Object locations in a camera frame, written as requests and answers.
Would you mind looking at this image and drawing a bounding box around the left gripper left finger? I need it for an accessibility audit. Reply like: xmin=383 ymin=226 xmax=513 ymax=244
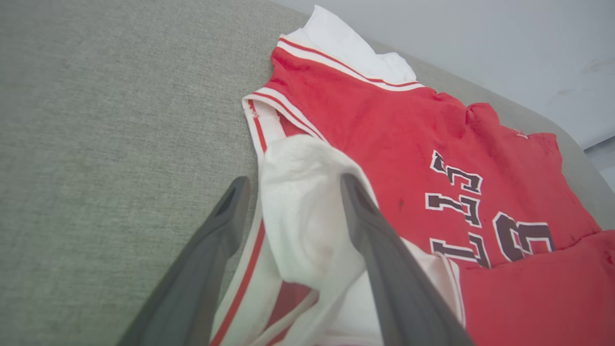
xmin=117 ymin=176 xmax=252 ymax=346

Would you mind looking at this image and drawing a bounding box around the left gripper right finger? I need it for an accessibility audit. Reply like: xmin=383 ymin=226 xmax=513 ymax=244
xmin=340 ymin=173 xmax=475 ymax=346

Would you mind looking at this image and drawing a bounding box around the red and white basketball jersey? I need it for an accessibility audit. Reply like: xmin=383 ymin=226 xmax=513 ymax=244
xmin=210 ymin=5 xmax=615 ymax=346

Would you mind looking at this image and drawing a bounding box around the grey fabric sofa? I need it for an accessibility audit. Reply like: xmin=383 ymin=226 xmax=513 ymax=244
xmin=0 ymin=0 xmax=615 ymax=346

